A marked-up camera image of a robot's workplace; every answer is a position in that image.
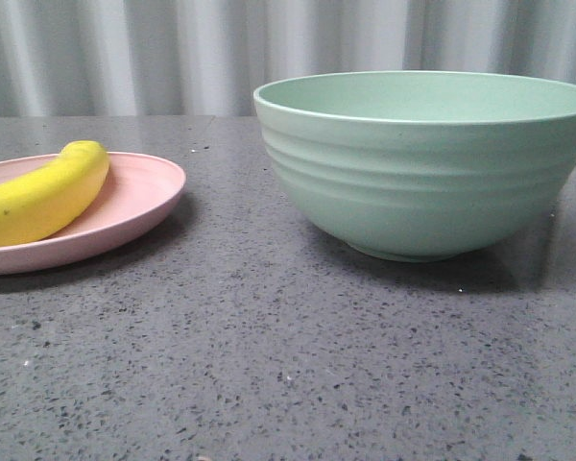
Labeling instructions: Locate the yellow banana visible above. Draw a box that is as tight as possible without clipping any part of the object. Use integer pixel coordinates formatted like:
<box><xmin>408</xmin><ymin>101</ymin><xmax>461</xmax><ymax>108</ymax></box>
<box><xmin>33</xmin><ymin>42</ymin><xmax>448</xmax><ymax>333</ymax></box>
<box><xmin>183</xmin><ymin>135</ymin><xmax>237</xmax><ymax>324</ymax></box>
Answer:
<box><xmin>0</xmin><ymin>140</ymin><xmax>110</xmax><ymax>247</ymax></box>

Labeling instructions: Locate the green ribbed bowl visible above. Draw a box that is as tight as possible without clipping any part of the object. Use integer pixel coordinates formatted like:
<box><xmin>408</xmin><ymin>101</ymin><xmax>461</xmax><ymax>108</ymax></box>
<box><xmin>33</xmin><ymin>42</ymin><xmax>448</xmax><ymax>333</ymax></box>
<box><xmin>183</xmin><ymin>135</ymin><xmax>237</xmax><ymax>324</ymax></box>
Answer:
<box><xmin>253</xmin><ymin>70</ymin><xmax>576</xmax><ymax>261</ymax></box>

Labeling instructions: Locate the pink plate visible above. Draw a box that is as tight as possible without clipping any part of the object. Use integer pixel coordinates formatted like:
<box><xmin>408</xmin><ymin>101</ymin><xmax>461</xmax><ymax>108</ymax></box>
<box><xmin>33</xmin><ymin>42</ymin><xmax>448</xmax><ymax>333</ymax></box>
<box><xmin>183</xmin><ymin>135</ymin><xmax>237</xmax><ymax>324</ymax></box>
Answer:
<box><xmin>0</xmin><ymin>152</ymin><xmax>186</xmax><ymax>275</ymax></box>

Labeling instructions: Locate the grey white curtain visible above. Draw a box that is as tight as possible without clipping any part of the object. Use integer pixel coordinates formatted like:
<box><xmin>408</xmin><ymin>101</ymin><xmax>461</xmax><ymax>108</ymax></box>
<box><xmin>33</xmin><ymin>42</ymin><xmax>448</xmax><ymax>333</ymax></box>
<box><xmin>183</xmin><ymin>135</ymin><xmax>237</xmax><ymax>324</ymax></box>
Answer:
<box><xmin>0</xmin><ymin>1</ymin><xmax>576</xmax><ymax>116</ymax></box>

